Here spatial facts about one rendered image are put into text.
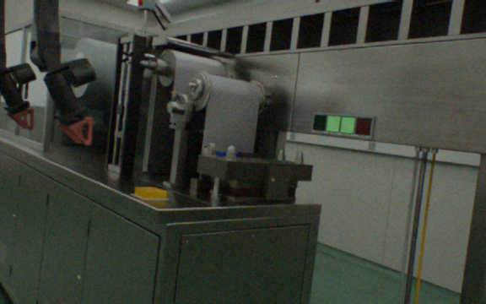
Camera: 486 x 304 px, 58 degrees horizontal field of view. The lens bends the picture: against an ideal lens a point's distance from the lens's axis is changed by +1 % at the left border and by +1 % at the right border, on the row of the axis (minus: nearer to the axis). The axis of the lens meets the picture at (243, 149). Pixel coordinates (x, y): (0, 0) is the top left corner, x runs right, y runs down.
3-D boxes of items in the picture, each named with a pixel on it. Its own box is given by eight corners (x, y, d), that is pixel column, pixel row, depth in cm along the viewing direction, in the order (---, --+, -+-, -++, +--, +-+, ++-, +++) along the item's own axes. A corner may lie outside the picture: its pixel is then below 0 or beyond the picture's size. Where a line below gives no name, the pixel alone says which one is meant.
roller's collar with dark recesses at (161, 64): (148, 73, 173) (150, 57, 173) (162, 76, 177) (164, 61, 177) (157, 73, 168) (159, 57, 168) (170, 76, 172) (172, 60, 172)
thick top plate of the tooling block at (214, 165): (196, 171, 147) (198, 154, 146) (280, 174, 172) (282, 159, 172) (224, 180, 135) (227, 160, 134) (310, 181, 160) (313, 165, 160)
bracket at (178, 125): (161, 184, 157) (170, 100, 155) (176, 184, 161) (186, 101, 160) (168, 187, 153) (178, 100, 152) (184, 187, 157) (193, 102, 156)
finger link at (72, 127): (92, 138, 127) (79, 108, 124) (103, 140, 122) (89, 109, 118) (71, 148, 123) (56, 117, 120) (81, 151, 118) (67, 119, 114)
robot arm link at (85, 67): (29, 52, 116) (40, 51, 110) (70, 39, 122) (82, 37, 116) (49, 95, 120) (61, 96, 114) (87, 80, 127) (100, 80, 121)
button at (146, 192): (134, 194, 130) (135, 187, 130) (155, 194, 135) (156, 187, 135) (145, 199, 125) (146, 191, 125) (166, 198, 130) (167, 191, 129)
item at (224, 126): (201, 156, 152) (207, 103, 151) (251, 159, 167) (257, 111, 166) (202, 156, 152) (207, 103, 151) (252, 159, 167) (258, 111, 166)
